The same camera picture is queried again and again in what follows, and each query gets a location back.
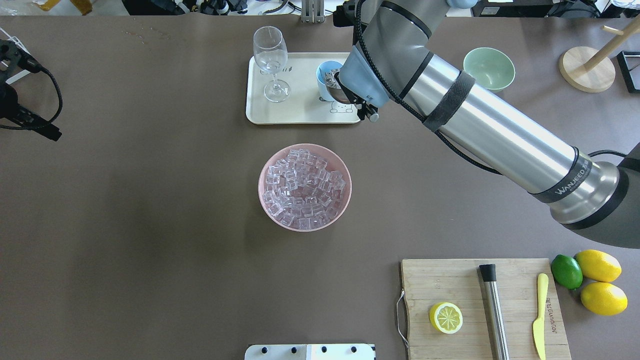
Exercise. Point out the whole lemon far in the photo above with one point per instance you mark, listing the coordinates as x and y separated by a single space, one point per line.
598 265

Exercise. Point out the wooden cup tree stand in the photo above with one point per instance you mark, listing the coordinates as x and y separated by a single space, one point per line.
590 69

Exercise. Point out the bamboo cutting board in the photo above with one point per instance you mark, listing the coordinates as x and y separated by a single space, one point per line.
427 282

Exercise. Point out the clear wine glass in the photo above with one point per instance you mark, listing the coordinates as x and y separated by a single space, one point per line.
271 56

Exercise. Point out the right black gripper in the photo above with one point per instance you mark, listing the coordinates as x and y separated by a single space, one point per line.
363 106

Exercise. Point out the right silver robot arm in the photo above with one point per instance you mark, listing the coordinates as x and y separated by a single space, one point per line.
390 60

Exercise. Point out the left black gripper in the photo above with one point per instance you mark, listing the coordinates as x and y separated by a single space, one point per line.
11 101

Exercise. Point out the pink bowl of ice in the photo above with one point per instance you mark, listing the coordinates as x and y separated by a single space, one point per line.
304 187

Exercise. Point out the cream serving tray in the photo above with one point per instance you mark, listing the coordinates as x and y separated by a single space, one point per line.
305 105

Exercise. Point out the whole lemon near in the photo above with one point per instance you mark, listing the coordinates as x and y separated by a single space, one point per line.
603 298

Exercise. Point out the ice cubes in cup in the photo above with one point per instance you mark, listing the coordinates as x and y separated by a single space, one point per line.
330 79

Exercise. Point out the metal ice scoop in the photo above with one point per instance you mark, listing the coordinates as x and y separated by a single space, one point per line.
337 90

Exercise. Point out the whole lemon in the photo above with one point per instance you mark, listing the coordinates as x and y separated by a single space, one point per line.
603 298
598 265

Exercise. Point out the aluminium frame post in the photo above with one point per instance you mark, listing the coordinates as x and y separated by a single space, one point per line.
312 11

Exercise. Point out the half lemon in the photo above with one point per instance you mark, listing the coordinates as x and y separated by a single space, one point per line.
446 317

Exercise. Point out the yellow plastic knife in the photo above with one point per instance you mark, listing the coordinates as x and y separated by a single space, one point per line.
539 323

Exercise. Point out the green ceramic bowl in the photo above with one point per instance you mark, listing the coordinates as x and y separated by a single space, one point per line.
491 68

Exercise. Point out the green lime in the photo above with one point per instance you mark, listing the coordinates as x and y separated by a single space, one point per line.
566 272

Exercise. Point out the steel muddler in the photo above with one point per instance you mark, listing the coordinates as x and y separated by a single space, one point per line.
497 327

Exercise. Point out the light blue cup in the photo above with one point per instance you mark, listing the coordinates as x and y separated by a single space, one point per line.
322 68

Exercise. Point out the white cup drying rack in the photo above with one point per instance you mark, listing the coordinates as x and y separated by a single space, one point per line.
15 75

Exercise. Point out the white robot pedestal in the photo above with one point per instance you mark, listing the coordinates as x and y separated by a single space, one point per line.
312 351

